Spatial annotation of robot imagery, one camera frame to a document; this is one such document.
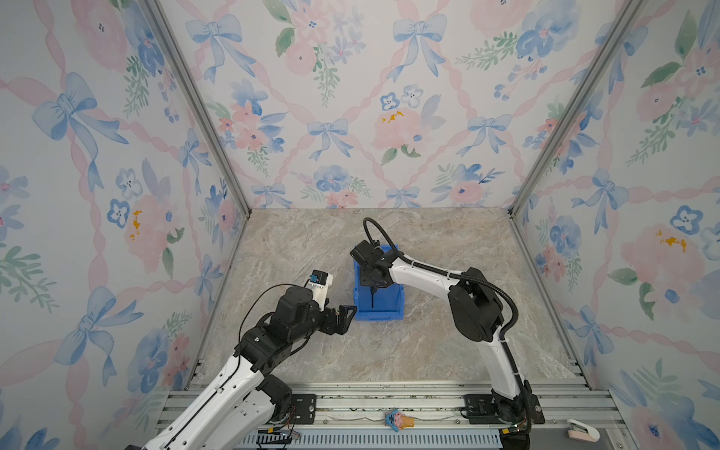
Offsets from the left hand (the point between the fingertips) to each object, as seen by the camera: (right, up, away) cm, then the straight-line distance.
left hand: (343, 303), depth 74 cm
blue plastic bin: (+13, -4, +18) cm, 23 cm away
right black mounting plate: (+36, -28, 0) cm, 45 cm away
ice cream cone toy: (+14, -29, -3) cm, 32 cm away
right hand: (+7, +4, +23) cm, 25 cm away
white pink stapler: (+59, -31, -4) cm, 67 cm away
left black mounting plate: (-10, -28, +1) cm, 30 cm away
